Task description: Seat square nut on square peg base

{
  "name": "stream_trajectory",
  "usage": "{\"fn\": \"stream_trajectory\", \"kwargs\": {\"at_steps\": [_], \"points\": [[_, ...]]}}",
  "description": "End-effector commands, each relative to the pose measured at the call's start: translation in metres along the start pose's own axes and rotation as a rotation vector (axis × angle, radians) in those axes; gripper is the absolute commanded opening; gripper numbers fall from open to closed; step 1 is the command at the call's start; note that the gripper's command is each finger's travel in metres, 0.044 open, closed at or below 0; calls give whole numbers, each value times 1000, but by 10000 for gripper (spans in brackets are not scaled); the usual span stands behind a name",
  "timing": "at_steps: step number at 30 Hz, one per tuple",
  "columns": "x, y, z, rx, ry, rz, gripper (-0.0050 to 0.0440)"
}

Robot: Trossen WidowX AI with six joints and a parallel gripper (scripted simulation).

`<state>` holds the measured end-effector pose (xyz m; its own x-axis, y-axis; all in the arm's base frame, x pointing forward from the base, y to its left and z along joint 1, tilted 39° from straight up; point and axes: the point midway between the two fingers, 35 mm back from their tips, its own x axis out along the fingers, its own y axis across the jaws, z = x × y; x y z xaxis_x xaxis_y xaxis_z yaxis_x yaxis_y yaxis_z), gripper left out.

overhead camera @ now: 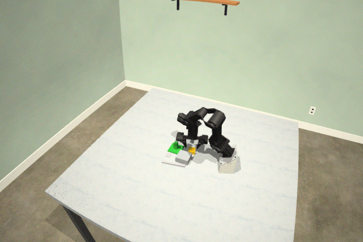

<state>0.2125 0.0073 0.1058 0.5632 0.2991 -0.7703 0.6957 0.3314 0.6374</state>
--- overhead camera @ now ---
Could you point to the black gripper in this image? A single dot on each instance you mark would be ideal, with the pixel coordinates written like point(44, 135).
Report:
point(192, 135)

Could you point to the gold square nut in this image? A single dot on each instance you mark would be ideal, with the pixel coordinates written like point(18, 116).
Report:
point(192, 150)

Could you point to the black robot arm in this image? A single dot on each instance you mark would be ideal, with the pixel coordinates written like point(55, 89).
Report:
point(216, 140)

